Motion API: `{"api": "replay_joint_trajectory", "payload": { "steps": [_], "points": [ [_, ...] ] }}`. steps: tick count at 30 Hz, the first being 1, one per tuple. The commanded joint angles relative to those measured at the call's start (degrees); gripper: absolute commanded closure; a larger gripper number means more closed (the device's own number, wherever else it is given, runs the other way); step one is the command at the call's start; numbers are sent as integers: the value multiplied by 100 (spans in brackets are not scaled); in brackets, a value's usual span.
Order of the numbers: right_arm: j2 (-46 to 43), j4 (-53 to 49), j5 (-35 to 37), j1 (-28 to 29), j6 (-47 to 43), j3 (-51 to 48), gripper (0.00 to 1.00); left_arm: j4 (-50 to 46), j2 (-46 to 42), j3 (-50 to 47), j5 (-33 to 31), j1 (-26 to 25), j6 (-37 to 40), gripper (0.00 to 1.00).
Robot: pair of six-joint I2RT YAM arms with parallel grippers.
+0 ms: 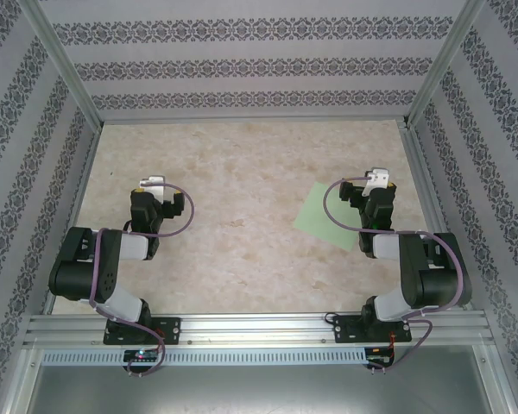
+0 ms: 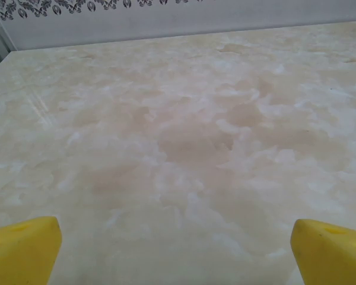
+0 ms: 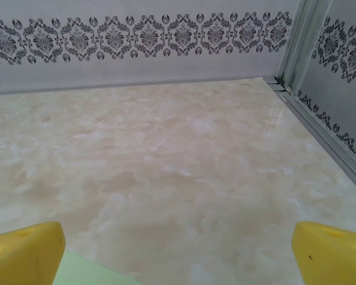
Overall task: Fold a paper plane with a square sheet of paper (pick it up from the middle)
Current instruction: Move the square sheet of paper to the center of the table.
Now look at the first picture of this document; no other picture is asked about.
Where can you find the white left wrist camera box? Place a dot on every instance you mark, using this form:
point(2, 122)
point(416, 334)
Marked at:
point(154, 185)

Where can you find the aluminium mounting rail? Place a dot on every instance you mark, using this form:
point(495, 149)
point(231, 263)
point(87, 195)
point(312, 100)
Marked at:
point(259, 330)

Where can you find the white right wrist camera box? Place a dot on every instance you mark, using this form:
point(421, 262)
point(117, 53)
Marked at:
point(377, 177)

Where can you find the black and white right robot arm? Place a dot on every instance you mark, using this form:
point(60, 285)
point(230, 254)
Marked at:
point(440, 280)

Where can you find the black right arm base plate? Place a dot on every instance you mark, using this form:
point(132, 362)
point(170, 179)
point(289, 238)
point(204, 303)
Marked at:
point(343, 330)

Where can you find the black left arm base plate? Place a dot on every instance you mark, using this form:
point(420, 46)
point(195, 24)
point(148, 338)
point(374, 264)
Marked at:
point(172, 330)

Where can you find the aluminium frame post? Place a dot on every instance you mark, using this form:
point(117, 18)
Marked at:
point(446, 60)
point(65, 64)

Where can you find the light green paper sheet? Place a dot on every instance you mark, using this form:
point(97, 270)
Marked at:
point(317, 215)

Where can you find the grey metal panel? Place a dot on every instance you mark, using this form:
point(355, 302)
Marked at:
point(259, 388)

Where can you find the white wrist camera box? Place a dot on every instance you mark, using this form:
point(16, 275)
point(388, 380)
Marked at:
point(377, 177)
point(154, 185)

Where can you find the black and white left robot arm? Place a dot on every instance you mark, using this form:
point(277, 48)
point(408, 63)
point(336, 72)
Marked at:
point(77, 276)

